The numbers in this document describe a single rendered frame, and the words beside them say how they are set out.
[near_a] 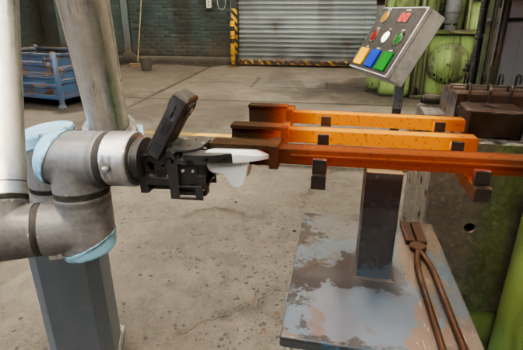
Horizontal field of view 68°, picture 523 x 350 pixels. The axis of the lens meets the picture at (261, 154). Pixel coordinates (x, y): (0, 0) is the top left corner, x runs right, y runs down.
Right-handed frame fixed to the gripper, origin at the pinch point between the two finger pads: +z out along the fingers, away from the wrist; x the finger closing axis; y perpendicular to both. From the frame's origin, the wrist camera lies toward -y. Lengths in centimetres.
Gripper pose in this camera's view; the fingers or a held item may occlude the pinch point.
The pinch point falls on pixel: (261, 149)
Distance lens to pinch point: 58.1
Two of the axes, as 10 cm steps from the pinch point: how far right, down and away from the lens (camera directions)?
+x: -1.9, 3.3, -9.2
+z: 9.8, 0.3, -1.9
